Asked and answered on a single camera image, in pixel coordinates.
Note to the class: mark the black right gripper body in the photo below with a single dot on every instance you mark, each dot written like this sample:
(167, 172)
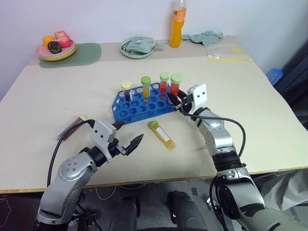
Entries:
(186, 102)

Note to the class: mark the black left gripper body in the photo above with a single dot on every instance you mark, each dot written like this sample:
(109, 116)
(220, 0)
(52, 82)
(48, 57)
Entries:
(117, 149)

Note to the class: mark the red liquid tube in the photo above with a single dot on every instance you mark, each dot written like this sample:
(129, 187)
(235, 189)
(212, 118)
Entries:
(164, 81)
(176, 81)

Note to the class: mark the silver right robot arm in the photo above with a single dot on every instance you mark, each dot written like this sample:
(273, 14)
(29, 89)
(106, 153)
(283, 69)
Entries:
(216, 134)

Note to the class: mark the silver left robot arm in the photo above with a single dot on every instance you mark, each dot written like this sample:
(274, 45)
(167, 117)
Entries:
(69, 173)

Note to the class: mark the blue test tube rack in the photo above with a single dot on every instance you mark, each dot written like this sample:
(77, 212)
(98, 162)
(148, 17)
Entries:
(137, 113)

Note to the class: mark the labelled yellow tube, green cap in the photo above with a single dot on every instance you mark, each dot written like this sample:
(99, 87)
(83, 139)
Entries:
(162, 136)

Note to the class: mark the yellow liquid tube, green cap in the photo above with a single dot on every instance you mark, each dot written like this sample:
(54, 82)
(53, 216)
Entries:
(145, 83)

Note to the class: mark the dark liquid tube, pale cap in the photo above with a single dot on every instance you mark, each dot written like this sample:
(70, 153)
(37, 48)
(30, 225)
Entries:
(126, 86)

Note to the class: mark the dark red tube, yellow cap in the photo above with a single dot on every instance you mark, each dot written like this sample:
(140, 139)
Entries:
(72, 128)

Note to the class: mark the pale green plate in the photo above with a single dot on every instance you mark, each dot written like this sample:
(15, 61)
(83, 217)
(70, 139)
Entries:
(134, 55)

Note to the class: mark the crumpled green cloth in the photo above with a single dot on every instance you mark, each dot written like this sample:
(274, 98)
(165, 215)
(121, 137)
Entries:
(204, 38)

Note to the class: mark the clear zip bag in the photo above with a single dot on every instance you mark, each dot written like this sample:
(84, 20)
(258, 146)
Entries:
(226, 53)

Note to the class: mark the orange drink bottle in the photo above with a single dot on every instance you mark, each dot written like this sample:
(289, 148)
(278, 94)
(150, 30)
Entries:
(176, 29)

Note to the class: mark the green placemat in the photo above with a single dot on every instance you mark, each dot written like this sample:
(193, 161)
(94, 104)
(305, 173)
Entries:
(89, 54)

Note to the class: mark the dark rounded shape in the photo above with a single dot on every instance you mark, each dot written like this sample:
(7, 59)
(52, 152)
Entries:
(185, 211)

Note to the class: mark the stack of coloured plates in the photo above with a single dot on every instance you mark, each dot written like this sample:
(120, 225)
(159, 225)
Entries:
(69, 54)

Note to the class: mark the dark purple toy fruit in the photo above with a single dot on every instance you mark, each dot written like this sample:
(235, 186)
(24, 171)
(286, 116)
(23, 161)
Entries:
(55, 47)

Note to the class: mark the pink toy peach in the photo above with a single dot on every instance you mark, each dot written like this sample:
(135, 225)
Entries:
(63, 39)

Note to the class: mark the pink plate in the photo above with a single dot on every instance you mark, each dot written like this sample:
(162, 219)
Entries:
(43, 51)

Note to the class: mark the yellow toy fruit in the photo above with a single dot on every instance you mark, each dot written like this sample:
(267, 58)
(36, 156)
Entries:
(48, 39)

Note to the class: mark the dark chair back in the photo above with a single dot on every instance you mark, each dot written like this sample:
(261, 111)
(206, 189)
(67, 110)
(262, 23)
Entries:
(297, 79)

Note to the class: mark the grey plastic cover sheet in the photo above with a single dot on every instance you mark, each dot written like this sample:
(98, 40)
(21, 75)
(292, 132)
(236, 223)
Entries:
(284, 190)

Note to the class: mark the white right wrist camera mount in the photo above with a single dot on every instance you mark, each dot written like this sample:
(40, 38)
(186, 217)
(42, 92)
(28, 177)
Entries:
(199, 95)

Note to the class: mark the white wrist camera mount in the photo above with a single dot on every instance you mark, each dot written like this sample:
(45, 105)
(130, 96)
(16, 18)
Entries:
(199, 95)
(102, 134)

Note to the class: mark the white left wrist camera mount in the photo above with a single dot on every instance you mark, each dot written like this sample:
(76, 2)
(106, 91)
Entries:
(102, 134)

